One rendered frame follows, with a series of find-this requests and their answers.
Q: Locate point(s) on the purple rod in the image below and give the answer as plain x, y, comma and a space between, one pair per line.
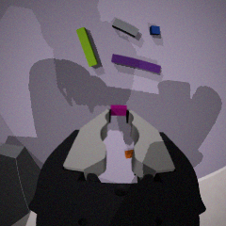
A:
136, 63

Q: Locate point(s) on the orange rod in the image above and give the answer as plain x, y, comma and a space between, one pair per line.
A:
129, 154

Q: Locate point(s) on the small blue cube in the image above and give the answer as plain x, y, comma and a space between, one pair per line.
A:
154, 30

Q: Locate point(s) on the magenta rod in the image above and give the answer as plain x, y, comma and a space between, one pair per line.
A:
118, 110

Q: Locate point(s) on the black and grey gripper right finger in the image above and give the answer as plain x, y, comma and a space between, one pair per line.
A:
155, 154

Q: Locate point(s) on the lime green rod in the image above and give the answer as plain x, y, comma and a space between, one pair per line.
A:
86, 45

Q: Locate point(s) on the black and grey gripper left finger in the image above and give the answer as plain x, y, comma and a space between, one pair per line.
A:
81, 153

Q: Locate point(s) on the grey rod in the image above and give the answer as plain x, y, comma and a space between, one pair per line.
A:
125, 27

